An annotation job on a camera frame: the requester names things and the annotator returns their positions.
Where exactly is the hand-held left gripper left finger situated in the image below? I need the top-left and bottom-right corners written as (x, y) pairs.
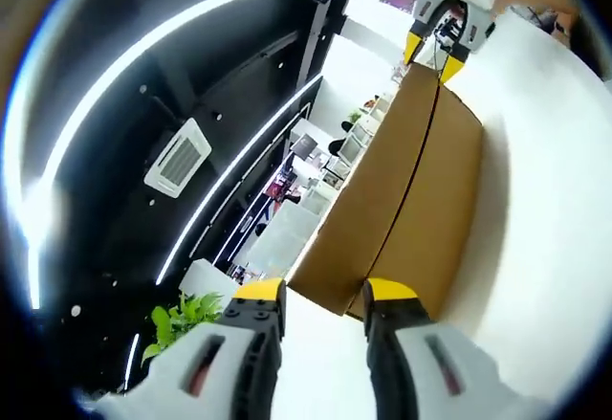
top-left (123, 278), bottom-right (288, 420)

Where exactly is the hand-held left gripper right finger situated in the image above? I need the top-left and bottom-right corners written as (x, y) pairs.
top-left (361, 278), bottom-right (508, 420)

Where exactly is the brown cardboard shoe box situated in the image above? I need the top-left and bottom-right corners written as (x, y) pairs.
top-left (285, 62), bottom-right (485, 319)

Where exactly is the potted green plant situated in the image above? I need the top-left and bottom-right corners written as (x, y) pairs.
top-left (141, 290), bottom-right (226, 368)

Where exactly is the frosted desk divider panel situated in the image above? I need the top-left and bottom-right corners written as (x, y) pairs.
top-left (248, 198), bottom-right (331, 276)

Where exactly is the long ceiling light strip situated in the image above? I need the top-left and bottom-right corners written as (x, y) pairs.
top-left (9, 0), bottom-right (273, 311)
top-left (155, 75), bottom-right (324, 285)

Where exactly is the ceiling air conditioner vent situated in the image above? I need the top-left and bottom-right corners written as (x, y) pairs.
top-left (142, 117), bottom-right (213, 200)

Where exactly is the dark wall screen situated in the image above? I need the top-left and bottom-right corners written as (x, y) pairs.
top-left (291, 135), bottom-right (320, 159)

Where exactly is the red wall screen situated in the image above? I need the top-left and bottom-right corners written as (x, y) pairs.
top-left (266, 176), bottom-right (303, 202)

